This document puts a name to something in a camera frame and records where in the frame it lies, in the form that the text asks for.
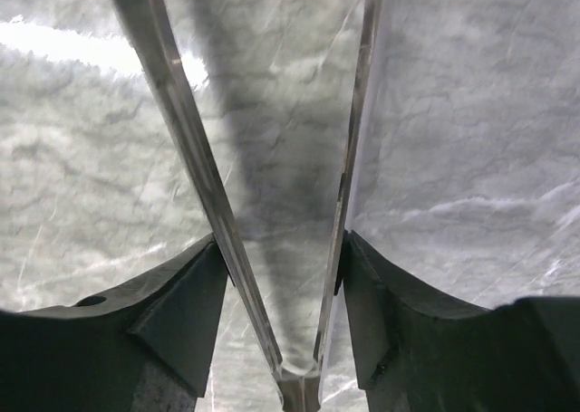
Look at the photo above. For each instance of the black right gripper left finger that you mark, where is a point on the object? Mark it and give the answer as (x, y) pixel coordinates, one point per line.
(144, 345)

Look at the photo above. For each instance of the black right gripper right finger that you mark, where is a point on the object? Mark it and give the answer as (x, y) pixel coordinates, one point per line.
(417, 348)

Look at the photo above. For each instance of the metal serving tongs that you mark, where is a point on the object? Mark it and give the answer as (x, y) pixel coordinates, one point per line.
(146, 22)

